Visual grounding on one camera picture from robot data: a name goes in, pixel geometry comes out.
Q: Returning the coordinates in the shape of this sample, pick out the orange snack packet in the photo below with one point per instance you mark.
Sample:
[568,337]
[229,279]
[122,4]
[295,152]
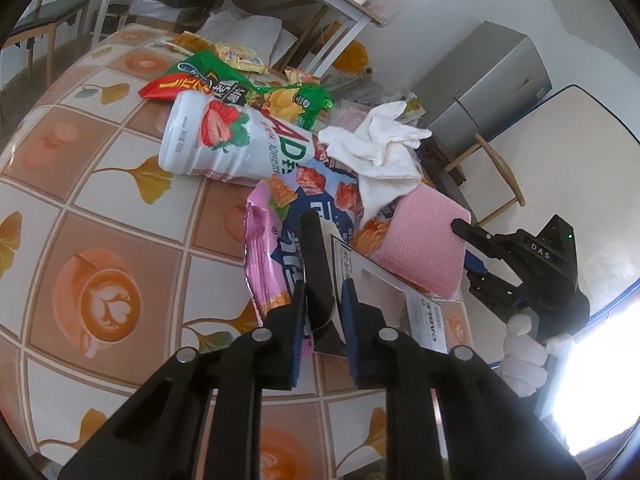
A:
[190,41]

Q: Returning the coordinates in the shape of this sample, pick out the white strawberry drink bottle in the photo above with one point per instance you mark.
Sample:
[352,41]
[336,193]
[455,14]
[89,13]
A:
[200,135]

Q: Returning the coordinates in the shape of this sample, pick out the person's right hand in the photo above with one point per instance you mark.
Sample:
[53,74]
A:
[522,355]

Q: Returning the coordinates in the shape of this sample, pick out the grey plastic bag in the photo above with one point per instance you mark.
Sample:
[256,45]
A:
[365,90]

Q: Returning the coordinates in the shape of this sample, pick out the pink sponge cloth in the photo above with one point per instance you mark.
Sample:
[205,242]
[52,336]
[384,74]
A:
[425,250]

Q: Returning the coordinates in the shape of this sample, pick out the white sack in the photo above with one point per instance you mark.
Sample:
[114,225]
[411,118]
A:
[250,30]

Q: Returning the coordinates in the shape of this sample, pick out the yellow plastic bag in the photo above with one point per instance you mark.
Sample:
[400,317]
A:
[352,55]

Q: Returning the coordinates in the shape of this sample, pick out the white crumpled cloth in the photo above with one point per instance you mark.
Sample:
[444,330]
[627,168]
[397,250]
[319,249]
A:
[385,145]

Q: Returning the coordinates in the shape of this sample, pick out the wooden chair dark seat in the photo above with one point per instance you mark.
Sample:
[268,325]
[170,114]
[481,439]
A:
[502,172]
[50,15]

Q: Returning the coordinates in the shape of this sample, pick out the green and yellow snack packet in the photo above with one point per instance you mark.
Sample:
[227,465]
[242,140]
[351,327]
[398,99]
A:
[285,102]

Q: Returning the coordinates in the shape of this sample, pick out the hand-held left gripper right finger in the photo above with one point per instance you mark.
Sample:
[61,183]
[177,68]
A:
[350,332]

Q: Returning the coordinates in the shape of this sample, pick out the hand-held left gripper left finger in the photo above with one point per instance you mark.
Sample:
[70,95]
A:
[299,340]

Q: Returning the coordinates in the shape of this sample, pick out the purple and blue snack bag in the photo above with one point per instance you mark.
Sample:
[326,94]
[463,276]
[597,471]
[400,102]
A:
[272,240]

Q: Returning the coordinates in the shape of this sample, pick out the grey refrigerator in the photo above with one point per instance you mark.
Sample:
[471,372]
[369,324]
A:
[490,85]

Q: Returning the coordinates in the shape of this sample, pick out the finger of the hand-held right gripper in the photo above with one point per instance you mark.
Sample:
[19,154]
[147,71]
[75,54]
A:
[497,292]
[475,236]

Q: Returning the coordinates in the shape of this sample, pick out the green and red snack packet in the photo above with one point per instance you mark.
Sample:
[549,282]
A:
[200,77]

